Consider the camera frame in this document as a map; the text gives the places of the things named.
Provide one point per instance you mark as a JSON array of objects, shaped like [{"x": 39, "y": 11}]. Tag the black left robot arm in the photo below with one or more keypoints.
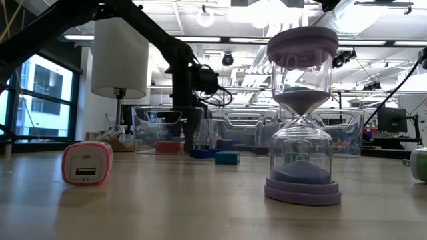
[{"x": 50, "y": 23}]

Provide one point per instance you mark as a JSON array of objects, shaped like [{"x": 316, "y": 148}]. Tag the clear plastic bin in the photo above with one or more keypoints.
[
  {"x": 243, "y": 133},
  {"x": 353, "y": 133},
  {"x": 146, "y": 133}
]

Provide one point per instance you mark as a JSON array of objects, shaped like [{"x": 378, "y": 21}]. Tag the black desk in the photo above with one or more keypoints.
[{"x": 383, "y": 153}]

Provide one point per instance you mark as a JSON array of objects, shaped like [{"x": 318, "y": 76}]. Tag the black ceiling spotlight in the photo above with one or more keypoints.
[{"x": 343, "y": 58}]

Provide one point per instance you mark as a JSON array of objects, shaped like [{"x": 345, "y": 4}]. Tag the green white USB charger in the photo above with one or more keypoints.
[{"x": 419, "y": 165}]

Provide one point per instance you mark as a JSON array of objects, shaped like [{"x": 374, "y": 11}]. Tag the black aluminium rig frame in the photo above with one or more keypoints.
[{"x": 6, "y": 133}]

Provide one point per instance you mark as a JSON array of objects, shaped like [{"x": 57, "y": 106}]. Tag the silver air duct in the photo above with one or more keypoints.
[{"x": 367, "y": 16}]

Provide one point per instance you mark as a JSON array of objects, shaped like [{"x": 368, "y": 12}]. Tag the teal block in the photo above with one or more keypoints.
[{"x": 227, "y": 158}]

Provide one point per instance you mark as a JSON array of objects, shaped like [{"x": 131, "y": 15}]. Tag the black computer monitor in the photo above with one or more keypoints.
[{"x": 392, "y": 119}]

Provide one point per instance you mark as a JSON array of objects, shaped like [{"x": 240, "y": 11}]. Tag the round ceiling lamp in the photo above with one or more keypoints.
[{"x": 205, "y": 18}]

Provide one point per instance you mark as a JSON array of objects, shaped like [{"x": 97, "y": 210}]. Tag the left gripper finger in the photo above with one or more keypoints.
[{"x": 191, "y": 130}]

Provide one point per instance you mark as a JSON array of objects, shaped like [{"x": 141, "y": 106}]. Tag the lavender sand hourglass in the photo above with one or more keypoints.
[{"x": 302, "y": 193}]

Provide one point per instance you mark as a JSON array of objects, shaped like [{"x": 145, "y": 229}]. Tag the large window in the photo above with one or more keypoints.
[{"x": 43, "y": 106}]

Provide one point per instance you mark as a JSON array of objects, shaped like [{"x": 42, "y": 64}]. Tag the white shade table lamp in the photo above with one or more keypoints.
[{"x": 120, "y": 60}]

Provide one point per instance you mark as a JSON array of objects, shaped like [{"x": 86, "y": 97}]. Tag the red adapter box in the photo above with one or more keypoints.
[{"x": 168, "y": 146}]

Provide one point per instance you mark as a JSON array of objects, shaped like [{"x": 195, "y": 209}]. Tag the pink white USB charger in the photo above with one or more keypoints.
[{"x": 86, "y": 163}]

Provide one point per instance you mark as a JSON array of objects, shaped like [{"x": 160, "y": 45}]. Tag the black ceiling dome camera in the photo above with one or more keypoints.
[{"x": 227, "y": 60}]

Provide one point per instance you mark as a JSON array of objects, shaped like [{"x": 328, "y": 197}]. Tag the blue digital timer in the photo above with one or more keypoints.
[{"x": 204, "y": 153}]

